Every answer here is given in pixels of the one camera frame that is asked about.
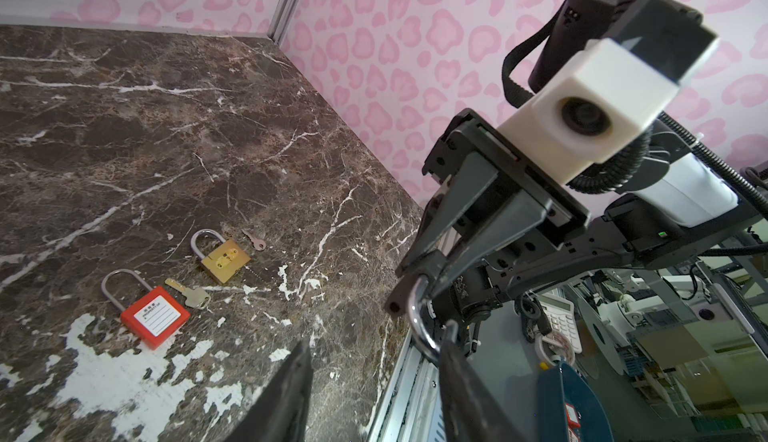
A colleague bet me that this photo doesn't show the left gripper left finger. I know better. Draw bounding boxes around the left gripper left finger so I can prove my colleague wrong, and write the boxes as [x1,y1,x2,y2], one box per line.
[225,340,314,442]

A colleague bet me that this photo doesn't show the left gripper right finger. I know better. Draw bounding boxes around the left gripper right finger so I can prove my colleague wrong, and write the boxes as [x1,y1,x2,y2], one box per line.
[439,320,525,442]

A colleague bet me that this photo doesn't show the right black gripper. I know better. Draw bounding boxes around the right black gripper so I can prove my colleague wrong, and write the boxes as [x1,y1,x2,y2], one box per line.
[384,109,589,324]

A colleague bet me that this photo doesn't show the red padlock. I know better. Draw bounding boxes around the red padlock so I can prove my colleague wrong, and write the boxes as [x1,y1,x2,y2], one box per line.
[100,269,190,350]

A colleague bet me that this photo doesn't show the brass padlock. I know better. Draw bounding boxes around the brass padlock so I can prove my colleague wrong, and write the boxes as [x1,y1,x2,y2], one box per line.
[190,229,251,284]

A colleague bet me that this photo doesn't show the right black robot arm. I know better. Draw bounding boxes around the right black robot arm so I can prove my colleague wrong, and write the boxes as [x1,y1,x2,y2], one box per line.
[385,0,767,329]

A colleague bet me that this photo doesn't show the small brass key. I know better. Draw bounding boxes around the small brass key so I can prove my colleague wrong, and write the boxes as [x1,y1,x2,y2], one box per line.
[241,229,267,252]

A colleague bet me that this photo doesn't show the white desk calculator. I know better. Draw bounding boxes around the white desk calculator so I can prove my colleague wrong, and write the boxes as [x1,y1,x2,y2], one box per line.
[538,293,582,354]

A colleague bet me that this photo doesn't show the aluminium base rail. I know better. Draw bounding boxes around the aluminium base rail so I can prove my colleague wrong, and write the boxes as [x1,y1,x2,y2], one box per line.
[367,332,446,442]

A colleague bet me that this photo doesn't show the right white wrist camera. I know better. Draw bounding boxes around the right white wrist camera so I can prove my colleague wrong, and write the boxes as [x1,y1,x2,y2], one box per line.
[496,0,721,186]

